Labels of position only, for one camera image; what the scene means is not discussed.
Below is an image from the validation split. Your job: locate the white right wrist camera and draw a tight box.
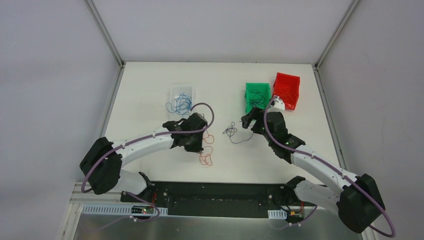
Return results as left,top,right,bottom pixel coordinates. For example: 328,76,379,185
268,96,286,112

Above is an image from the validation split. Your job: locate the red plastic bin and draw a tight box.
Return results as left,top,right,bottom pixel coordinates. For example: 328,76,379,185
272,72,301,111

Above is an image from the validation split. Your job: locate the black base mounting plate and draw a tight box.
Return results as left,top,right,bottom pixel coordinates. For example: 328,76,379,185
138,181,312,219

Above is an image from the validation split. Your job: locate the green plastic bin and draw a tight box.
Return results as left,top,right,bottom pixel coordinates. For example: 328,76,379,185
244,82,271,114

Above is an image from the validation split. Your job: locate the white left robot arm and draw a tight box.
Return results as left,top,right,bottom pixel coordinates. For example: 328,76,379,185
79,112,208,203

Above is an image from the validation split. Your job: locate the blue wire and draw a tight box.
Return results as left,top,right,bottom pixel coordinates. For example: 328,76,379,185
165,93,194,117

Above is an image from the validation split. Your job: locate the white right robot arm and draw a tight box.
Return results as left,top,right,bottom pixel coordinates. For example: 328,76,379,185
241,107,386,234

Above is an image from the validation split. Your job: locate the clear plastic bin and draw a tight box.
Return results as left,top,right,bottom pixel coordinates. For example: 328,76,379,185
165,84,195,121

